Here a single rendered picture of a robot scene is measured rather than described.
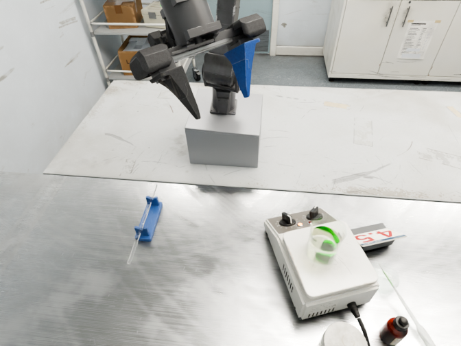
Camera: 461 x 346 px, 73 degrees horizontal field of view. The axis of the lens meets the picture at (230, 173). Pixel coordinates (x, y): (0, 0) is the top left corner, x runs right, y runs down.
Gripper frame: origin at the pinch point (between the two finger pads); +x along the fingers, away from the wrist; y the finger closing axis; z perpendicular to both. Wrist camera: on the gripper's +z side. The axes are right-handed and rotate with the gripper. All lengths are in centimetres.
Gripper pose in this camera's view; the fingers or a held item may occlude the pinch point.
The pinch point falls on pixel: (214, 84)
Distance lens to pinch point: 44.8
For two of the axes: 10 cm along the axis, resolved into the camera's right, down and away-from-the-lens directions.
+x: 3.5, 8.9, 2.9
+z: -4.8, -0.9, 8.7
